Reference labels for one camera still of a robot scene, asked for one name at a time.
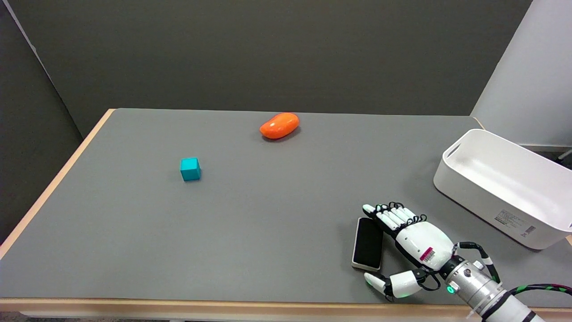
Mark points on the white plastic bin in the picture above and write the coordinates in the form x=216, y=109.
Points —
x=500, y=183

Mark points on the black blackboard eraser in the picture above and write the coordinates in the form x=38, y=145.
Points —
x=367, y=243

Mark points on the orange plastic mango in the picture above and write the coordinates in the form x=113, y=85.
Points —
x=279, y=125

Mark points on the grey table mat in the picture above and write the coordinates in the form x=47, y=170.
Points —
x=250, y=205

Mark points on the blue cube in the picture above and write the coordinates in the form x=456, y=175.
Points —
x=190, y=169

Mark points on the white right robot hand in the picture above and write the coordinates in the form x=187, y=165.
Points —
x=415, y=246

